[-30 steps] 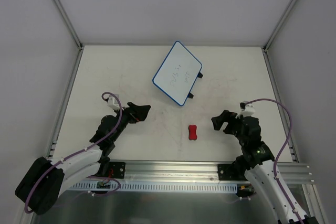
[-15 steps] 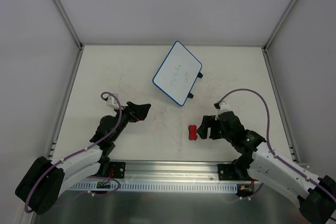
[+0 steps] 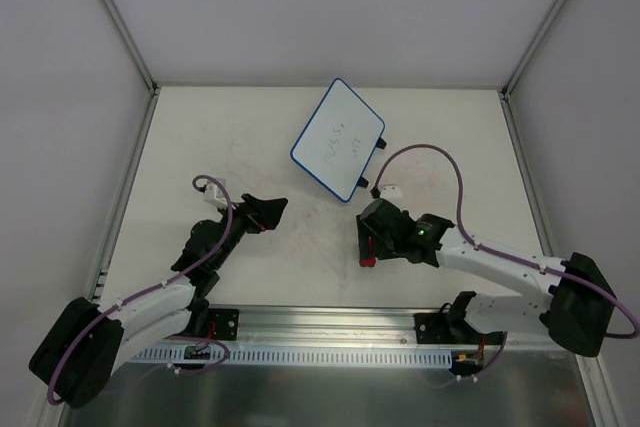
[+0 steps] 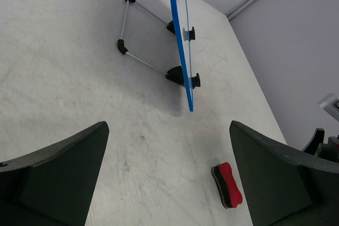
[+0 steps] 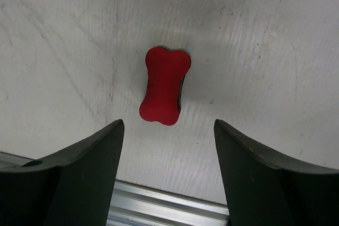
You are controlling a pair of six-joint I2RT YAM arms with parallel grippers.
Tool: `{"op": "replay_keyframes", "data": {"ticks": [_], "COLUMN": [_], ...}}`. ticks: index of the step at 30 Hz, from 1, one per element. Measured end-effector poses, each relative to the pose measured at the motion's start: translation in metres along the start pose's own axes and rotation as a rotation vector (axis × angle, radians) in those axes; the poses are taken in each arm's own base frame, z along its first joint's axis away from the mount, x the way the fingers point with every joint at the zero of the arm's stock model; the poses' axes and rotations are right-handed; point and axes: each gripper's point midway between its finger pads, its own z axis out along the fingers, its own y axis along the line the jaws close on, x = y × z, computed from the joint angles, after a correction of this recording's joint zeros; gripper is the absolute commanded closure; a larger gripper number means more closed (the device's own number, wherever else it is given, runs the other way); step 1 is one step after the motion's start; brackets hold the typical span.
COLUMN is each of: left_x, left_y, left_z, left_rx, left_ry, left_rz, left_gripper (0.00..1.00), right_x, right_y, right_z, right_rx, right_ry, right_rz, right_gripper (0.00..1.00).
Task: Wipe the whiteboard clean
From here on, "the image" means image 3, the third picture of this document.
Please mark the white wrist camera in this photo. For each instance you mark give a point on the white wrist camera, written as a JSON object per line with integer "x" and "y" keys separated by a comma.
{"x": 213, "y": 191}
{"x": 388, "y": 191}

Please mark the aluminium mounting rail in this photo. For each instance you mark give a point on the aluminium mounting rail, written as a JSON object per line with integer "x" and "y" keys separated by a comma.
{"x": 333, "y": 327}

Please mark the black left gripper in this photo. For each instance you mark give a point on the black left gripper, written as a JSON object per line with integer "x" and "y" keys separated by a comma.
{"x": 250, "y": 217}

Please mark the red bone-shaped eraser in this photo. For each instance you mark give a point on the red bone-shaped eraser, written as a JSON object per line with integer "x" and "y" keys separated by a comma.
{"x": 367, "y": 258}

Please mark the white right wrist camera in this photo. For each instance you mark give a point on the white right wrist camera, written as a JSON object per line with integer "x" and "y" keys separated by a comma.
{"x": 388, "y": 191}

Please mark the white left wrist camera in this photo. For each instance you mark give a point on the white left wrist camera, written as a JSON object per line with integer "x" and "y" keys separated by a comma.
{"x": 213, "y": 191}

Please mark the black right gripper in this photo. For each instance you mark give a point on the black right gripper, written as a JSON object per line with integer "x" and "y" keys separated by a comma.
{"x": 379, "y": 229}

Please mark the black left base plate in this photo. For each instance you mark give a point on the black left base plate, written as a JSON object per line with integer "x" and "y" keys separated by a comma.
{"x": 222, "y": 324}

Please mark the white slotted cable duct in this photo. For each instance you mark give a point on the white slotted cable duct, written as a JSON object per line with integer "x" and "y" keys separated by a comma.
{"x": 254, "y": 355}

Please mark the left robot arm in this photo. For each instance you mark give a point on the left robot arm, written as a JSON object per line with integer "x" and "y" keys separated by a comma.
{"x": 90, "y": 340}

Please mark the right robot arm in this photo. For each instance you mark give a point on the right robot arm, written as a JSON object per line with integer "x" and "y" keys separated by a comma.
{"x": 569, "y": 301}

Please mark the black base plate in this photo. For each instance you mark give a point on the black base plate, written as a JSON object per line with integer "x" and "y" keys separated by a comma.
{"x": 436, "y": 328}
{"x": 222, "y": 324}

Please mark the blue-framed whiteboard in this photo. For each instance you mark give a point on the blue-framed whiteboard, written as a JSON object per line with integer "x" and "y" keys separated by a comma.
{"x": 338, "y": 141}

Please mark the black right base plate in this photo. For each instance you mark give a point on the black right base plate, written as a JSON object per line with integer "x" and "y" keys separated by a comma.
{"x": 436, "y": 328}

